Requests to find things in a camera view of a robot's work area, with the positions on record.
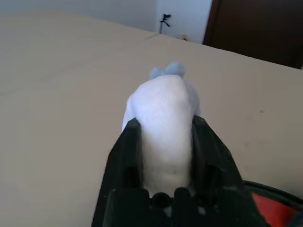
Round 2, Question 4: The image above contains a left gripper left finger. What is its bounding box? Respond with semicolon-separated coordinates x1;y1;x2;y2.
91;119;146;227

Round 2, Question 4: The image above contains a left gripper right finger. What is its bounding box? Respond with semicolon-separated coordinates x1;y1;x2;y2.
188;116;269;227

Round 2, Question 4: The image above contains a black red paddle case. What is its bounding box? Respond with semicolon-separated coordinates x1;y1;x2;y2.
243;180;303;227

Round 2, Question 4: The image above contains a dark brown door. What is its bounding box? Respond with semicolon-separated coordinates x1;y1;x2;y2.
202;0;303;71

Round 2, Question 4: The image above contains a tripod with black camera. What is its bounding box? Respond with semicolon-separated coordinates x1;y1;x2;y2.
158;13;172;35

